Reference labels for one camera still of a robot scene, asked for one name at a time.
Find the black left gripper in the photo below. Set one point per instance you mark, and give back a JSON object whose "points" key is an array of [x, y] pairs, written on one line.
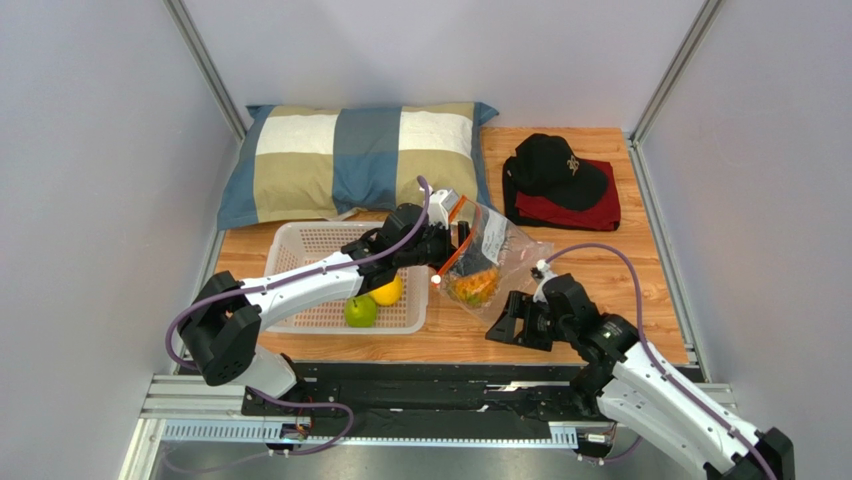
{"points": [[448, 248]]}

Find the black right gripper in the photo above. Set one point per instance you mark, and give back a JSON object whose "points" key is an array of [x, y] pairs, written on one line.
{"points": [[527, 318]]}

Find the clear zip top bag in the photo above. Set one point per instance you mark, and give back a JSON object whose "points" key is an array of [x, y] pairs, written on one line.
{"points": [[495, 242]]}

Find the orange fake pineapple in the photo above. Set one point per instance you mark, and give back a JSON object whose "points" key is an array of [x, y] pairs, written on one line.
{"points": [[475, 290]]}

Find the yellow fake orange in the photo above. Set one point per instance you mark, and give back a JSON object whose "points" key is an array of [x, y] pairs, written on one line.
{"points": [[388, 294]]}

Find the green fake apple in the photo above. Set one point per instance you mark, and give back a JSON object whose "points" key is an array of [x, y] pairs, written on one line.
{"points": [[360, 312]]}

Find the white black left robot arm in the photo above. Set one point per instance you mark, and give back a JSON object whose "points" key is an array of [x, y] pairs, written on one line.
{"points": [[220, 329]]}

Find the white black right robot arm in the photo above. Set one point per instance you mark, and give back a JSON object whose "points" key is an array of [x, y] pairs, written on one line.
{"points": [[628, 383]]}

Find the folded dark red cloth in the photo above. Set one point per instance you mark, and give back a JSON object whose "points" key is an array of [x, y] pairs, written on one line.
{"points": [[525, 210]]}

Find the black baseball cap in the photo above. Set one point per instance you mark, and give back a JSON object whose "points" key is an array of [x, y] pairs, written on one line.
{"points": [[545, 166]]}

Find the checkered blue beige pillow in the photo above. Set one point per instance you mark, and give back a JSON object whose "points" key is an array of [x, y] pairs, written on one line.
{"points": [[301, 163]]}

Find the white perforated plastic basket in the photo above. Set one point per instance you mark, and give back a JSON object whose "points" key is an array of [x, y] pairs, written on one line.
{"points": [[298, 244]]}

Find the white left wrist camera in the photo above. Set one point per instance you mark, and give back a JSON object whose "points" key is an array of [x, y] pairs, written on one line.
{"points": [[441, 204]]}

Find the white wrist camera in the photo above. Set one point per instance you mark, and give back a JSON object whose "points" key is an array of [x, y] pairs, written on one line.
{"points": [[441, 204], [541, 274]]}

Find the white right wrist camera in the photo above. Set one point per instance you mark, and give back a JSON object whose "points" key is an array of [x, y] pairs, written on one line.
{"points": [[541, 274]]}

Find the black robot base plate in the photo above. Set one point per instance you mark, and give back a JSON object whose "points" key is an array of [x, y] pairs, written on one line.
{"points": [[446, 401]]}

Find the aluminium frame rail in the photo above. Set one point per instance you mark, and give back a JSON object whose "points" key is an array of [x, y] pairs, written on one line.
{"points": [[185, 408]]}

